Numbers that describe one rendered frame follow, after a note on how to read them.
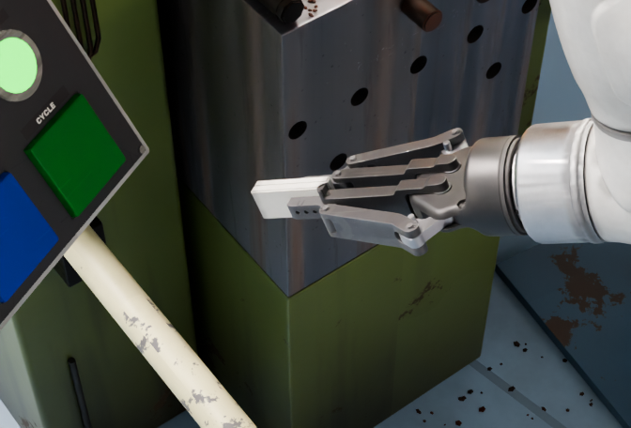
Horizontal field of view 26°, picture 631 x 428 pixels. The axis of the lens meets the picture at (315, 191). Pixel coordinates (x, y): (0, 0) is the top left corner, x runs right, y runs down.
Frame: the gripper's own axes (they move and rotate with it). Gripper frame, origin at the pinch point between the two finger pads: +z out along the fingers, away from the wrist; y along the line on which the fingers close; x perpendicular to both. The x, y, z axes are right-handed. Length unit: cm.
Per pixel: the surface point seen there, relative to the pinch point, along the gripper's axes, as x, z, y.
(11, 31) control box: 19.6, 17.7, -1.4
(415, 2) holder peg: -6.3, 5.4, 40.7
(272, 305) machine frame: -44, 37, 34
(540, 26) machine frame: -44, 16, 95
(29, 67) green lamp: 16.5, 17.4, -1.9
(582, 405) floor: -96, 16, 66
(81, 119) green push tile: 10.2, 16.3, -0.8
